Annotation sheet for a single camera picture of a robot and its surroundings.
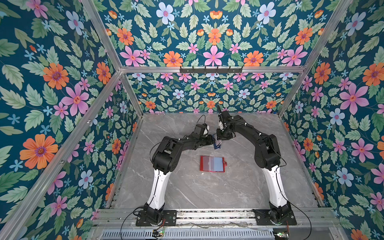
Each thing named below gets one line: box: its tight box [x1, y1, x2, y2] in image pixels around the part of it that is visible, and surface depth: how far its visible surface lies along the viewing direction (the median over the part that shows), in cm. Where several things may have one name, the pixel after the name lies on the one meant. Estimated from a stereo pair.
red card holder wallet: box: [199, 155, 227, 173], surface depth 93 cm
